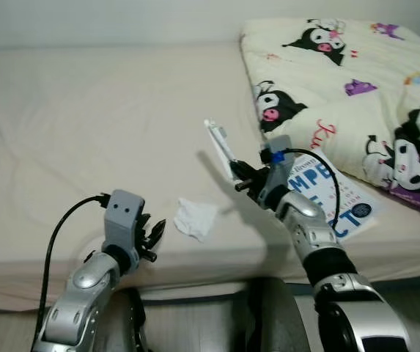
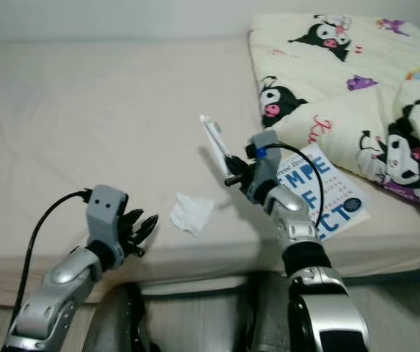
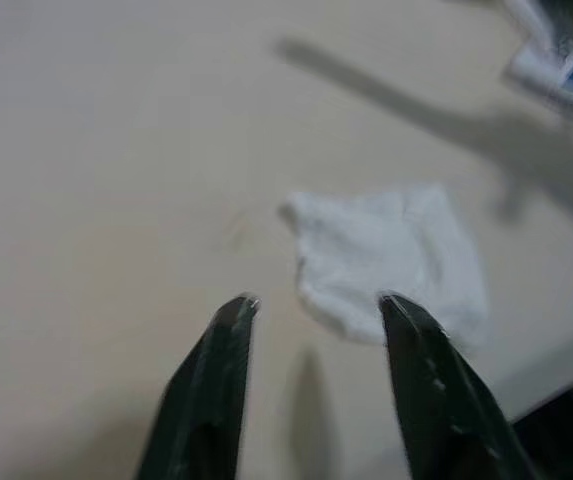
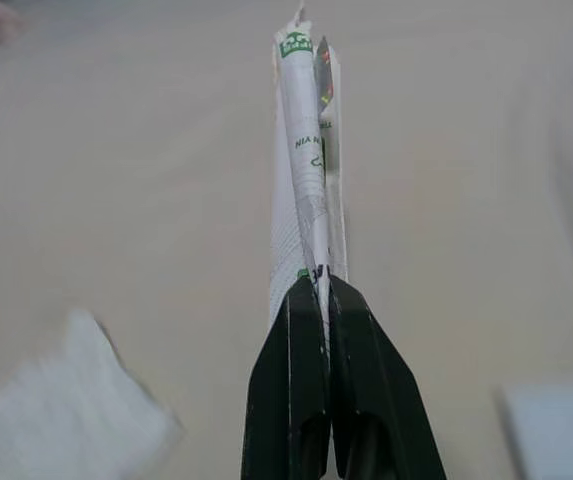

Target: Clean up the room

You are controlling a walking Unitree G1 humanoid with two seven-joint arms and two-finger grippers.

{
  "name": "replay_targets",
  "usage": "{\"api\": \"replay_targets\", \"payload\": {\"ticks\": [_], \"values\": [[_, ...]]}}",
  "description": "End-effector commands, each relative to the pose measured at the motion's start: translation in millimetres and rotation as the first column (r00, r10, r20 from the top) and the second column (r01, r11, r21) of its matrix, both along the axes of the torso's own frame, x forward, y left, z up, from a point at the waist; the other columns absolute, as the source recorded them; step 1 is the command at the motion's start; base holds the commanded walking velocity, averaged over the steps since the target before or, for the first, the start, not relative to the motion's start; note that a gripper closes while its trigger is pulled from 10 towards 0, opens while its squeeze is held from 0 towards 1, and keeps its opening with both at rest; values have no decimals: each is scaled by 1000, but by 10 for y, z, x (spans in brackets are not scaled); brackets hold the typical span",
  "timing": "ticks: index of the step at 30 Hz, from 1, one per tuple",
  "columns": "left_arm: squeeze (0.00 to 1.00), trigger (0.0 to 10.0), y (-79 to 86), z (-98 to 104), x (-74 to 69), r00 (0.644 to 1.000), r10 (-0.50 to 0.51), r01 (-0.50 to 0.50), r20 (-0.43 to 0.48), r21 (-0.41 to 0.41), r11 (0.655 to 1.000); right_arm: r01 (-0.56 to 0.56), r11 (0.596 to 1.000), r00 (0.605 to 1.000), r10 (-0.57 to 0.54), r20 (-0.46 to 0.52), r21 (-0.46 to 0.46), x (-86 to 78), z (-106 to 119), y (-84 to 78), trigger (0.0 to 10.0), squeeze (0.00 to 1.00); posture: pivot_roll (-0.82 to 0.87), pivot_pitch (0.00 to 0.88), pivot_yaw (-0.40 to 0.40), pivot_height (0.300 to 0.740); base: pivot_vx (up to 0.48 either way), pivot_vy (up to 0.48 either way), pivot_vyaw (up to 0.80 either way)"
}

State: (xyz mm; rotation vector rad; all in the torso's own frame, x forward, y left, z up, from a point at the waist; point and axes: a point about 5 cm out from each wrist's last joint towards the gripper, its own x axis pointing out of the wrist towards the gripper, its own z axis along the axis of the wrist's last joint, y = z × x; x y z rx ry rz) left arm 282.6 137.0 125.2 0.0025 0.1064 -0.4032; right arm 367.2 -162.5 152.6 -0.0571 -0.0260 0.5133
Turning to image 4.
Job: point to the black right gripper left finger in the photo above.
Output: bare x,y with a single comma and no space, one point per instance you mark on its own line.
286,390

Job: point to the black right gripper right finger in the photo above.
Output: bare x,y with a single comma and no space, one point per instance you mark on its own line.
376,400

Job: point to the white book blue lettering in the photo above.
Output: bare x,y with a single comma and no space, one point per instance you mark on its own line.
556,430

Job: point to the long white printed wrapper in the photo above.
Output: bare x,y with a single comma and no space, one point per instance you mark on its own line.
301,100

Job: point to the crumpled white tissue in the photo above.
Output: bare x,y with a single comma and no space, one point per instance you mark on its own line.
66,400

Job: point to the cream sheeted mattress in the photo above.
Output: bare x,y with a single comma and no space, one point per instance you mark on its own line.
116,175

